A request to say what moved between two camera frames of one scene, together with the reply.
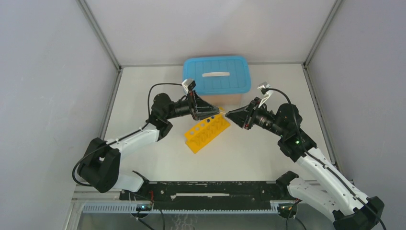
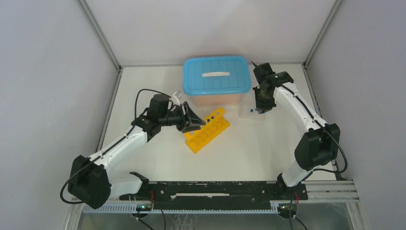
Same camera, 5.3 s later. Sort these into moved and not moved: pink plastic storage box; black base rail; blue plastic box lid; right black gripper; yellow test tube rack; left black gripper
Moved: right black gripper; left black gripper
Not moved: pink plastic storage box; yellow test tube rack; black base rail; blue plastic box lid
